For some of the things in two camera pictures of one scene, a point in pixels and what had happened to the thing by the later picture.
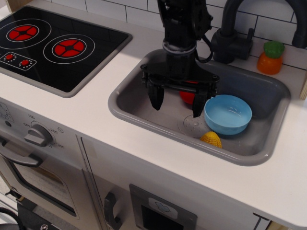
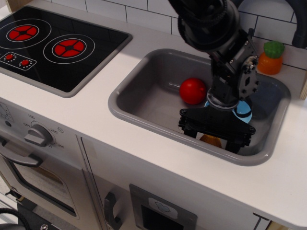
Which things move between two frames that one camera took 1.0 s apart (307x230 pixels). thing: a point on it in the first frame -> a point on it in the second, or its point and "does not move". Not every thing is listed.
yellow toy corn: x=212 y=138 does not move
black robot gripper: x=180 y=71 -> x=225 y=124
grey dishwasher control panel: x=152 y=212 does not move
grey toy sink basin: x=266 y=92 does not move
